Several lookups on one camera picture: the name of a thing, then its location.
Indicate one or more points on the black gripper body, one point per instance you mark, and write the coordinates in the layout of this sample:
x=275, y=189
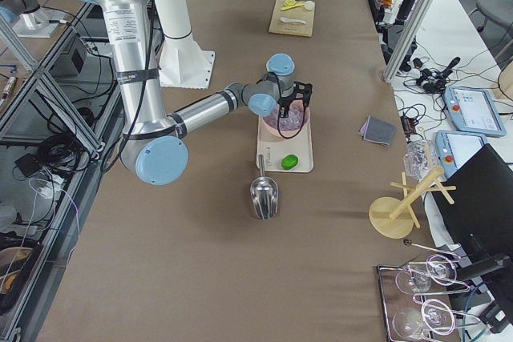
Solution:
x=284, y=104

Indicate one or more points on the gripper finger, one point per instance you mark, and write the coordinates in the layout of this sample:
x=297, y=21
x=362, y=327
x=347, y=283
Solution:
x=285, y=112

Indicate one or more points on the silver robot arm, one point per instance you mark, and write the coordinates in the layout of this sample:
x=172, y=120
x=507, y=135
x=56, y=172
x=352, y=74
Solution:
x=29, y=18
x=153, y=47

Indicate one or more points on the pink ice bucket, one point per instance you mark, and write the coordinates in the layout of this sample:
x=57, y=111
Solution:
x=289, y=127

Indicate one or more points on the white ceramic spoon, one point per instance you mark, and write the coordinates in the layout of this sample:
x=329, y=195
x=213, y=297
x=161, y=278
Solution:
x=293, y=20

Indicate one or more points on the metal ice scoop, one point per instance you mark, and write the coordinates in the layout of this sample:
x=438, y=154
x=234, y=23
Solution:
x=264, y=193

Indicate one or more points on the clear plastic ice box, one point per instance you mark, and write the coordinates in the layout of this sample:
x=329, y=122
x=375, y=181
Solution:
x=420, y=158

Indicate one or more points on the cream serving tray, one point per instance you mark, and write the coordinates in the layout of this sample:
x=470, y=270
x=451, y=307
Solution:
x=275, y=148

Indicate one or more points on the green lime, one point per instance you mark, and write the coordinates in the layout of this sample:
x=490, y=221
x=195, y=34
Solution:
x=289, y=162

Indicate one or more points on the wooden cutting board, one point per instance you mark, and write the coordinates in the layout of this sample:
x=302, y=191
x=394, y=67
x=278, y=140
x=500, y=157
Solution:
x=293, y=17

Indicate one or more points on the grey folded cloth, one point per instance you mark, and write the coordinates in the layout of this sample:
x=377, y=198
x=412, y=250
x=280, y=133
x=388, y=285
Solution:
x=377, y=131

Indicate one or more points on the yellow plastic knife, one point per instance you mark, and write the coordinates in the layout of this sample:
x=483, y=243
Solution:
x=297, y=5

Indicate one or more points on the white steamed bun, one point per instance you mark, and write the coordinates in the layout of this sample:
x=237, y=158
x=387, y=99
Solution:
x=309, y=5

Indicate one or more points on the black water bottle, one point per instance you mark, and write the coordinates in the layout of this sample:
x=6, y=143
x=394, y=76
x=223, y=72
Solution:
x=404, y=11

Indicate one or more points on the wooden cup tree stand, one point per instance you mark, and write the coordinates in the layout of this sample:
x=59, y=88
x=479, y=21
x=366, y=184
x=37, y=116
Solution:
x=395, y=218

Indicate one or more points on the near teach pendant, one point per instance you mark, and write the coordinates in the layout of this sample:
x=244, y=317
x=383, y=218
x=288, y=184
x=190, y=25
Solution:
x=455, y=148

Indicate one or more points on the teach pendant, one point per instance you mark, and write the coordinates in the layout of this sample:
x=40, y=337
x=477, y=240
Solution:
x=473, y=110
x=455, y=148

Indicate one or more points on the far teach pendant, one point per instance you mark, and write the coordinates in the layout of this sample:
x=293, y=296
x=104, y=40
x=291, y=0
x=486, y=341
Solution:
x=473, y=110

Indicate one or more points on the black monitor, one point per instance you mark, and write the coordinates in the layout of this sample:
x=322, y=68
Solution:
x=480, y=219

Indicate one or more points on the upper wine glass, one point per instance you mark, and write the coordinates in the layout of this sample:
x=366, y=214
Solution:
x=417, y=277

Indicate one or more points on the wine glass rack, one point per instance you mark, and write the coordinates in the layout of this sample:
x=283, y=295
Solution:
x=394, y=301

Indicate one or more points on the lower wine glass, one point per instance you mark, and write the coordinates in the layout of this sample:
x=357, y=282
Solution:
x=432, y=320

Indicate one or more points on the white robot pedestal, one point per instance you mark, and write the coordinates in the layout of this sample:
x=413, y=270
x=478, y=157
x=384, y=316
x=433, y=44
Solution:
x=182, y=63

